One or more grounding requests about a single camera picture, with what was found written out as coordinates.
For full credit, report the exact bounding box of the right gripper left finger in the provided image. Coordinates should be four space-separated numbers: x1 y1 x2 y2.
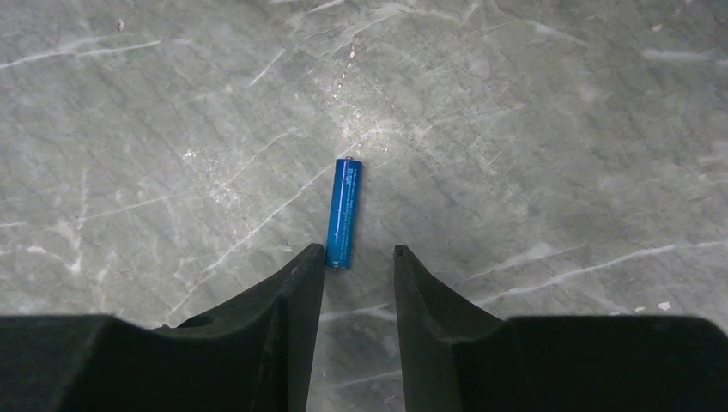
1 244 325 411

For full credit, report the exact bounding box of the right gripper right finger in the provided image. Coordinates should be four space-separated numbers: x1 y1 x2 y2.
394 245 727 411

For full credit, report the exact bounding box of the small blue battery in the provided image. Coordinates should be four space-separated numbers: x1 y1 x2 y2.
325 156 363 269

